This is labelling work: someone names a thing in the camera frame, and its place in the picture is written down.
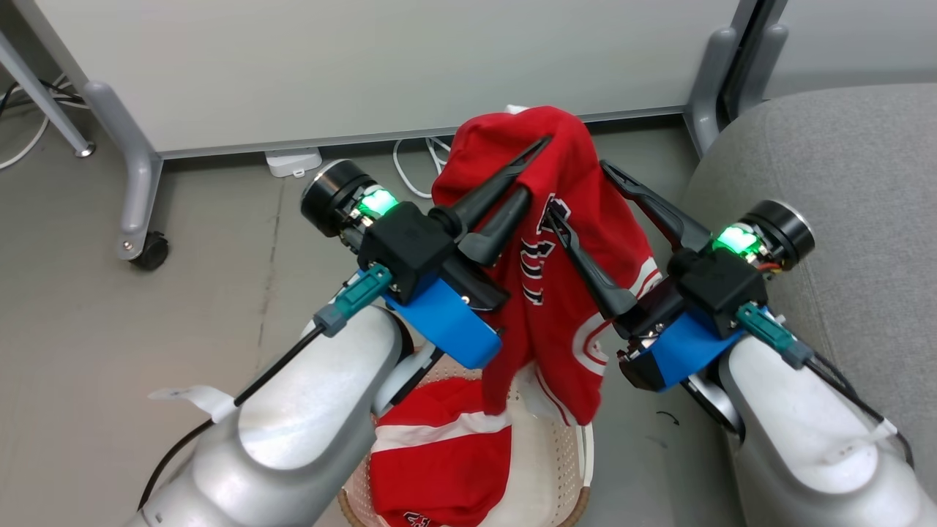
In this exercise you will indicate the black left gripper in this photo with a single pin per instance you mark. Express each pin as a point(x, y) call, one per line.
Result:
point(406, 245)

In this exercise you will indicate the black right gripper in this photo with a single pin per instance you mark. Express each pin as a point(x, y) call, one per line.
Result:
point(721, 289)

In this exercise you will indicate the red jersey with printed letters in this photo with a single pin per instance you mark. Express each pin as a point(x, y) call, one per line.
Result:
point(560, 326)

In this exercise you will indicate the red garment with white stripe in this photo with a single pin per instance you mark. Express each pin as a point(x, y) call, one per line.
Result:
point(439, 476)

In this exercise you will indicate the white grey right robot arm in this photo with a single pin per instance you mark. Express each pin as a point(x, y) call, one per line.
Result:
point(805, 439)

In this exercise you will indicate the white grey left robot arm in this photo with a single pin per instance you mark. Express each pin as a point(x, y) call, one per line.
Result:
point(315, 417)

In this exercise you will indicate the cream perforated laundry basket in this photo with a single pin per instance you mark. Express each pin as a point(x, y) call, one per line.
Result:
point(545, 468)

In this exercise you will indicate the grey partition leg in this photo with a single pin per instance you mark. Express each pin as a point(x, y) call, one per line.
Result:
point(132, 168)
point(710, 80)
point(768, 55)

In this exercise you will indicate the white partition panel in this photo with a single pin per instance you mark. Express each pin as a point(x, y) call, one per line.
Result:
point(856, 40)
point(366, 58)

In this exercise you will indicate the white power strip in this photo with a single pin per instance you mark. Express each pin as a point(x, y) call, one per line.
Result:
point(293, 161)

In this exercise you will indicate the grey fabric sofa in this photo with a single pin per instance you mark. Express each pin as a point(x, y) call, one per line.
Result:
point(864, 161)

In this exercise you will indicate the black caster wheel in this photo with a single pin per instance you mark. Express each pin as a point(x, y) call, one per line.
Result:
point(151, 251)

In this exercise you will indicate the thin grey table leg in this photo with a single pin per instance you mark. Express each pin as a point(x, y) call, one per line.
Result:
point(44, 95)

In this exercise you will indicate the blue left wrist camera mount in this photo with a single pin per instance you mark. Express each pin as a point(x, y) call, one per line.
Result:
point(446, 326)

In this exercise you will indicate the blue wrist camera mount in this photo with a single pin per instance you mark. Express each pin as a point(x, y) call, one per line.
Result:
point(446, 326)
point(688, 348)

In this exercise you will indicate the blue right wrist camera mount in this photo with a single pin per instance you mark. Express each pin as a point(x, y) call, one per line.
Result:
point(688, 348)

